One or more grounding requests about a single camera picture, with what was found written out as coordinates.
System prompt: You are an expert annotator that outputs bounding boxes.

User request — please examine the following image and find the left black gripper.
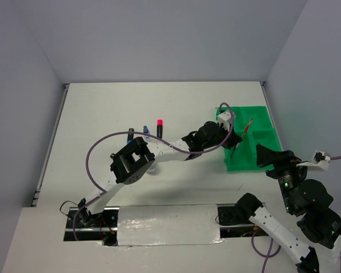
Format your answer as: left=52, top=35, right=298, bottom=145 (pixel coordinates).
left=202, top=122, right=241, bottom=150

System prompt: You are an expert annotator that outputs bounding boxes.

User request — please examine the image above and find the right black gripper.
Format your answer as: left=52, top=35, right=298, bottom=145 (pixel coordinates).
left=254, top=142, right=310, bottom=212

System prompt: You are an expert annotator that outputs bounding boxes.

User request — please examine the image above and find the red gel pen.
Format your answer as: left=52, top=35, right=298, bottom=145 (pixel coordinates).
left=231, top=118, right=253, bottom=157

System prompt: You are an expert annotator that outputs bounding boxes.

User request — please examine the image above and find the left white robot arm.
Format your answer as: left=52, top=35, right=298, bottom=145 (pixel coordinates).
left=77, top=121, right=242, bottom=227

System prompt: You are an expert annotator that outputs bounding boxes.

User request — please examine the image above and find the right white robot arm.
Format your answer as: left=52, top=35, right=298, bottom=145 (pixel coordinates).
left=235, top=144, right=341, bottom=272

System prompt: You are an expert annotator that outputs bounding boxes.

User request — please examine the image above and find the green divided plastic tray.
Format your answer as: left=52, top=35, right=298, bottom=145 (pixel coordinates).
left=224, top=106, right=281, bottom=172

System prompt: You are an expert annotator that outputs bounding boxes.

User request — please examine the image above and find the pink cap highlighter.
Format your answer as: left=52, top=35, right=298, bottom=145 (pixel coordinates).
left=156, top=119, right=163, bottom=139

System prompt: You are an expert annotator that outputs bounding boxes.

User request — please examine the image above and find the clear jar of pins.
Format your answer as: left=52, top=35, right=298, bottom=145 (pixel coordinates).
left=147, top=165, right=157, bottom=173

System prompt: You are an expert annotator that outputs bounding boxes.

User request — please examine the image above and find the clear blue-cap glue bottle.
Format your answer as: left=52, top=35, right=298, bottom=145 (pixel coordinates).
left=143, top=125, right=151, bottom=142

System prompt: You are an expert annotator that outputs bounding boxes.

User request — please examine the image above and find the silver tape sheet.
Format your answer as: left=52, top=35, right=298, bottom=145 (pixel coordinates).
left=117, top=204, right=223, bottom=246

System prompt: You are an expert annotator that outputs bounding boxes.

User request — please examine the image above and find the blue cap highlighter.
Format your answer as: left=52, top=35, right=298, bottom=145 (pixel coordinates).
left=127, top=128, right=134, bottom=144

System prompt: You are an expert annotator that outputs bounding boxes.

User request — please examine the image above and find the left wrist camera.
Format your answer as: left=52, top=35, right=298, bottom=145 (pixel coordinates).
left=217, top=111, right=236, bottom=131

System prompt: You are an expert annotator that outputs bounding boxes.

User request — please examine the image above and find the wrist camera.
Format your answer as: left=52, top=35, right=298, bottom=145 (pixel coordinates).
left=217, top=111, right=236, bottom=131
left=296, top=150, right=331, bottom=171

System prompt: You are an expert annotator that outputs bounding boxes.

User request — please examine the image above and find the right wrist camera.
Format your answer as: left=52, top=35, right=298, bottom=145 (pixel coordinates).
left=296, top=150, right=331, bottom=171

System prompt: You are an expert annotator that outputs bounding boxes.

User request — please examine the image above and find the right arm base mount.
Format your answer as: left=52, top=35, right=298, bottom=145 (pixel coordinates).
left=215, top=204, right=268, bottom=239

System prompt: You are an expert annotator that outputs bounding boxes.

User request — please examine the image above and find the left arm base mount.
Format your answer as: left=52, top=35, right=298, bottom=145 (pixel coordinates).
left=59, top=200, right=119, bottom=246

